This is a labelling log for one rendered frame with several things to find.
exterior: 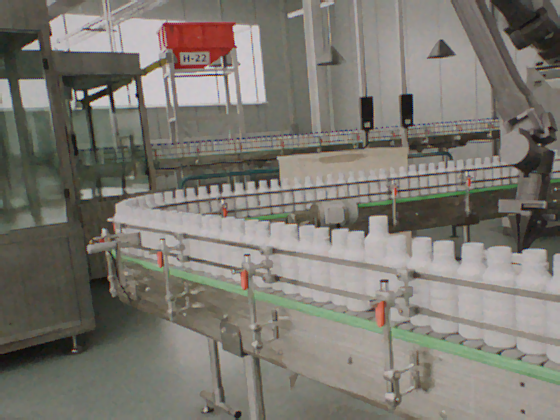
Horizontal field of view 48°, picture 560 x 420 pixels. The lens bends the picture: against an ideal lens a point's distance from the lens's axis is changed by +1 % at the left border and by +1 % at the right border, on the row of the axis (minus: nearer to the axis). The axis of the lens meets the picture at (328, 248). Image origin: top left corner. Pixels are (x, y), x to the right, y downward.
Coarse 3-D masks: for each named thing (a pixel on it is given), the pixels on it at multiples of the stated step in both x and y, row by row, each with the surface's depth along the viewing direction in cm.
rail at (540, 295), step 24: (216, 240) 167; (216, 264) 169; (360, 264) 123; (312, 288) 137; (336, 288) 131; (480, 288) 101; (504, 288) 98; (432, 312) 111; (528, 336) 96; (552, 336) 93
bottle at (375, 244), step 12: (372, 216) 125; (384, 216) 124; (372, 228) 122; (384, 228) 122; (372, 240) 122; (384, 240) 121; (372, 252) 122; (384, 252) 122; (372, 276) 123; (372, 288) 123
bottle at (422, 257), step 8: (416, 240) 116; (424, 240) 116; (416, 248) 114; (424, 248) 114; (432, 248) 115; (416, 256) 114; (424, 256) 114; (432, 256) 115; (408, 264) 115; (416, 264) 114; (424, 264) 113; (416, 280) 114; (424, 280) 113; (416, 288) 114; (424, 288) 114; (416, 296) 115; (424, 296) 114; (424, 304) 114; (416, 320) 116; (424, 320) 115
